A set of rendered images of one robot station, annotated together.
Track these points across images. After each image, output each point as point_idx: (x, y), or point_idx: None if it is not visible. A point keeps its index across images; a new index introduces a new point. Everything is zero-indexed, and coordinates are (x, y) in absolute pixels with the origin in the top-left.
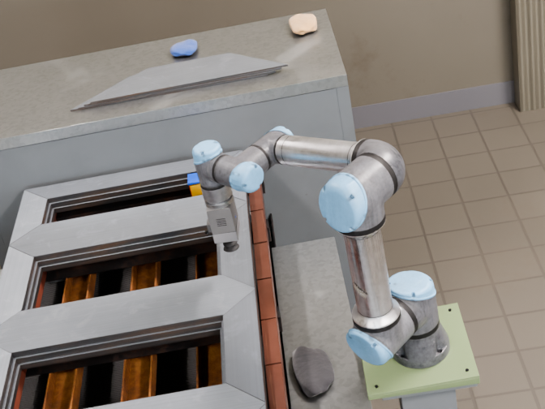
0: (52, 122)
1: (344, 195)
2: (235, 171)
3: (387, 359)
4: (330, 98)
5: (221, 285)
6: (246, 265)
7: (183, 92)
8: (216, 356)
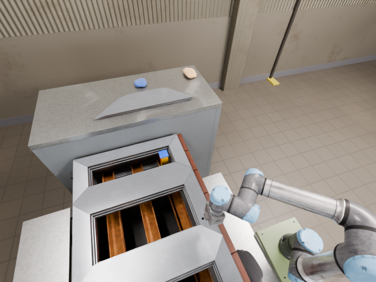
0: (84, 128)
1: None
2: (248, 215)
3: None
4: (213, 111)
5: (203, 233)
6: None
7: (149, 109)
8: None
